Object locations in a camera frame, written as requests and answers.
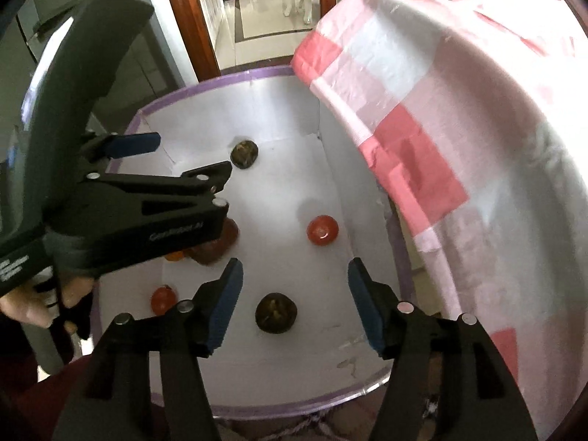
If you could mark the red white checkered tablecloth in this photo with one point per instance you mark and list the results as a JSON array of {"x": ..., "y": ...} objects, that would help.
[{"x": 459, "y": 101}]

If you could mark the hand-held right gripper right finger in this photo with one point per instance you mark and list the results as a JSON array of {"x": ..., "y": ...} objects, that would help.
[{"x": 367, "y": 308}]

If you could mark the small red tomato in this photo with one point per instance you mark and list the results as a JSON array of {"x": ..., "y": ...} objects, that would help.
[{"x": 161, "y": 301}]

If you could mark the wrinkled purple passion fruit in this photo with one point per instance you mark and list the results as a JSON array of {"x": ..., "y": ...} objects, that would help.
[{"x": 220, "y": 248}]

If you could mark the person's left hand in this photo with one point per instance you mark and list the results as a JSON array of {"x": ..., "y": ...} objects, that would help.
[{"x": 27, "y": 305}]

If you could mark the grey refrigerator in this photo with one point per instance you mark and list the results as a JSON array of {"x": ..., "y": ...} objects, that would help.
[{"x": 138, "y": 69}]

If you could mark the dark water chestnut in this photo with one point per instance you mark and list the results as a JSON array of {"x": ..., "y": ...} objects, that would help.
[
  {"x": 244, "y": 154},
  {"x": 275, "y": 313}
]

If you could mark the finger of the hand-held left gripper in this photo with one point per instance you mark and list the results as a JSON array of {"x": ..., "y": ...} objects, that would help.
[
  {"x": 133, "y": 144},
  {"x": 202, "y": 177}
]

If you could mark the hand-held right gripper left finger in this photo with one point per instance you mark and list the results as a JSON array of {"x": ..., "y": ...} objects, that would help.
[{"x": 225, "y": 308}]

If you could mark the orange mandarin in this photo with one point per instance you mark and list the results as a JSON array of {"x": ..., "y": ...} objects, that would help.
[{"x": 174, "y": 256}]

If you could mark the person's dark clothing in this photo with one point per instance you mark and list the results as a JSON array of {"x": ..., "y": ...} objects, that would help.
[{"x": 27, "y": 404}]

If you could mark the wooden door frame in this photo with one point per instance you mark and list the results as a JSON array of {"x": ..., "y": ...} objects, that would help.
[{"x": 193, "y": 32}]

